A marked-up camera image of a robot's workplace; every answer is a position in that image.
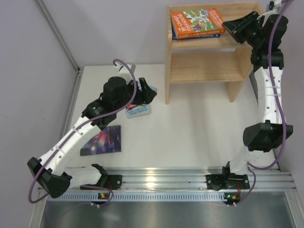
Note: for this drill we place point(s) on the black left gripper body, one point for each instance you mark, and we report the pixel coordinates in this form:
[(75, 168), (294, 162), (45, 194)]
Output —
[(141, 92)]

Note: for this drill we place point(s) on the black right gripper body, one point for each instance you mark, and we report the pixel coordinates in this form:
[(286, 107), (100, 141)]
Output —
[(245, 28)]

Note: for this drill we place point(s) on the orange 78-storey treehouse book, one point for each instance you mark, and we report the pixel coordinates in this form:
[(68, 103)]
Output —
[(197, 23)]

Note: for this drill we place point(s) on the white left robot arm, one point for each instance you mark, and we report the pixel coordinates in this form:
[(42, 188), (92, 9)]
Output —
[(51, 169)]

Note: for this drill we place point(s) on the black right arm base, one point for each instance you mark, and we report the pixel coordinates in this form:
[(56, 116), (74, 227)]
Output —
[(231, 182)]

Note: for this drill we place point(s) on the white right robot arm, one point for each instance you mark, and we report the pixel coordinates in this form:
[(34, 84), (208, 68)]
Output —
[(263, 33)]

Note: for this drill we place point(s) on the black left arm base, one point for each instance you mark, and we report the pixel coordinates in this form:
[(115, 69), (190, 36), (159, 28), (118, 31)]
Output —
[(112, 182)]

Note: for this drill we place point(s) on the light blue thin booklet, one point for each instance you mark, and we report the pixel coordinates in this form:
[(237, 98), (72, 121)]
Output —
[(153, 88)]

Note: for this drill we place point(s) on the light blue 143-storey treehouse book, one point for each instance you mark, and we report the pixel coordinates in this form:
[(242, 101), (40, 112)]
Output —
[(133, 111)]

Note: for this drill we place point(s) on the wooden two-tier shelf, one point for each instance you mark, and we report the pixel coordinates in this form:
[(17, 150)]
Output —
[(209, 59)]

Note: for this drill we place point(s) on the purple galaxy cover book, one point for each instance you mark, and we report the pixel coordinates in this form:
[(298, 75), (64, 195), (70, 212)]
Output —
[(107, 141)]

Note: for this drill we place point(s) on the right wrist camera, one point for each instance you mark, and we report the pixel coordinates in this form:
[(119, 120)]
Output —
[(274, 5)]

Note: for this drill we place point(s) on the aluminium mounting rail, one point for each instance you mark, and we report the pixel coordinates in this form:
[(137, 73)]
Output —
[(180, 184)]

